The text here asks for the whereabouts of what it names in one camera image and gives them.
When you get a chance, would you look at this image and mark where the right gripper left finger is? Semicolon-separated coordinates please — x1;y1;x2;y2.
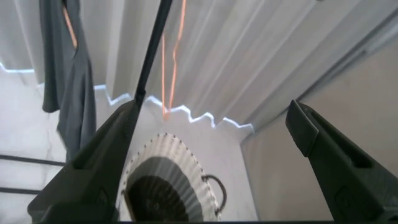
27;99;140;222

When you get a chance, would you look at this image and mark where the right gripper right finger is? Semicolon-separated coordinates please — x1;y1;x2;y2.
285;99;398;222

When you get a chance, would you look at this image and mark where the dark grey t-shirt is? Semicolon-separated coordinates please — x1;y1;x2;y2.
39;0;97;163

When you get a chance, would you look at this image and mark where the pink clothes hanger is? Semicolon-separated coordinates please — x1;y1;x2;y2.
61;3;78;50
160;0;188;121

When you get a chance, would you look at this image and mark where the white laundry basket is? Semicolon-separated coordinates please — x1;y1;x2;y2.
119;133;228;222

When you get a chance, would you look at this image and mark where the black clothes rack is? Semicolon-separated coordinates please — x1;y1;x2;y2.
0;0;174;196

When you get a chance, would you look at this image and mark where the white curtain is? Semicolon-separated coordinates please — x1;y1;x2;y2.
0;0;398;130

